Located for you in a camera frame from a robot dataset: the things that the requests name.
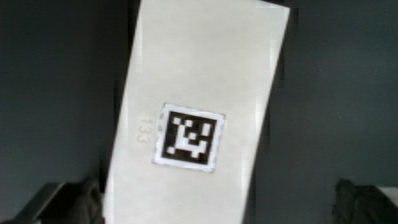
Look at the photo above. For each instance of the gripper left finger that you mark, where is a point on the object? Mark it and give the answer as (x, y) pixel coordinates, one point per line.
(65, 204)

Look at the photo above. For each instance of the white cabinet top block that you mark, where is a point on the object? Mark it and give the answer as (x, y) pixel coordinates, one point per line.
(207, 48)

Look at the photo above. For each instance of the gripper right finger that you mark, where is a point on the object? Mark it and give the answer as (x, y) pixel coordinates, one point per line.
(363, 206)

